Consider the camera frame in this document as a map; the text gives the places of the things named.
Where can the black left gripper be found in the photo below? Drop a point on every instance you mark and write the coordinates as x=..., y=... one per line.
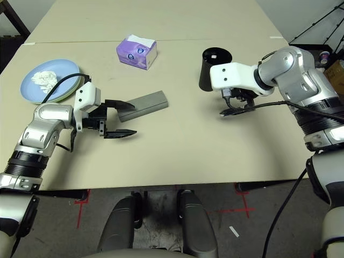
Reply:
x=96, y=119

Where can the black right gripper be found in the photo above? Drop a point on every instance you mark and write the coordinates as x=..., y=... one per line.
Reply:
x=240, y=96

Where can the grey glasses case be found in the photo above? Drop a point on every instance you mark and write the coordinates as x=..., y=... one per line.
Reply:
x=150, y=104

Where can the white tissue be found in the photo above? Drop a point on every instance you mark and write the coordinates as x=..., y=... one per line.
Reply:
x=44, y=79

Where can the blue plastic plate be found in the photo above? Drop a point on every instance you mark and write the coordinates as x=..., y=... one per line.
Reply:
x=29, y=88

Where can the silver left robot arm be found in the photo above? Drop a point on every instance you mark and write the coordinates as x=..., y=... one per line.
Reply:
x=45, y=121

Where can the black plastic cup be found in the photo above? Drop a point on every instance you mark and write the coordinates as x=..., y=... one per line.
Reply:
x=205, y=78

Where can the green plastic plate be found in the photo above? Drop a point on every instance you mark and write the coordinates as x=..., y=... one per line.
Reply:
x=72, y=94

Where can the purple tissue pack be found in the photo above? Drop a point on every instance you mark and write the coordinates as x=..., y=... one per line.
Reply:
x=131, y=55

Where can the small purple white cup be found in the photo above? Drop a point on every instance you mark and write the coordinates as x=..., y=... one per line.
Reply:
x=324, y=57

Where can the brown cardboard box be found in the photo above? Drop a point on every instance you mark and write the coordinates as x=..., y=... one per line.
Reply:
x=336, y=78

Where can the grey robot left leg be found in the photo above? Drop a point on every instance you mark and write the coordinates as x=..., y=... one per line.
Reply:
x=118, y=228

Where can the grey robot leg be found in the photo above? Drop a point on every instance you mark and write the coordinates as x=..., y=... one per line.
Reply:
x=196, y=225
x=118, y=228

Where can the black tripod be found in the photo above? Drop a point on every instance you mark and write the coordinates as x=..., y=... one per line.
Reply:
x=314, y=22

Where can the white paper strip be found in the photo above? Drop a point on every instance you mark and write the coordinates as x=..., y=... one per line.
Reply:
x=234, y=232

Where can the grey robot right leg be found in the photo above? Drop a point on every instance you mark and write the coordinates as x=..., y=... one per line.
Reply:
x=196, y=225

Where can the black foam floor mat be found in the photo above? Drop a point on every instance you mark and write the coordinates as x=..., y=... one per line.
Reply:
x=9, y=52

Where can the grey robot torso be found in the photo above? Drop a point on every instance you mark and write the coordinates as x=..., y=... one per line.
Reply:
x=147, y=254

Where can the black framed side table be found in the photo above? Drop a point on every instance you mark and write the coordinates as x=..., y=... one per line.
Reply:
x=14, y=17

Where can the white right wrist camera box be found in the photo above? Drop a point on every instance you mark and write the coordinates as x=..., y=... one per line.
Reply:
x=236, y=75

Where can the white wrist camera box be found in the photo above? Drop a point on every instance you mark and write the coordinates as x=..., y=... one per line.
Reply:
x=86, y=96
x=236, y=75

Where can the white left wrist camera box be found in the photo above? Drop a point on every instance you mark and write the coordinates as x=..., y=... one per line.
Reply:
x=86, y=96

